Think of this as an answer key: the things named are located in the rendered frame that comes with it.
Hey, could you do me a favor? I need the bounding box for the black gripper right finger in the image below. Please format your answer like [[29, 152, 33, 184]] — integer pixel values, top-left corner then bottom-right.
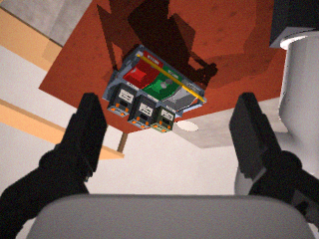
[[229, 93, 319, 232]]

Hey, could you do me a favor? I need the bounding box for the red bin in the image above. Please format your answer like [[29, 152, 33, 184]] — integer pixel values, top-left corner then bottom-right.
[[123, 50, 163, 89]]

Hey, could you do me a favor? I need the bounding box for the yellow bar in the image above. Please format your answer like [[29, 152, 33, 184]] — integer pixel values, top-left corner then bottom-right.
[[137, 54, 204, 102]]

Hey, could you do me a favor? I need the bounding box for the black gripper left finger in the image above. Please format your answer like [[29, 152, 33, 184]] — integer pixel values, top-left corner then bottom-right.
[[0, 93, 107, 239]]

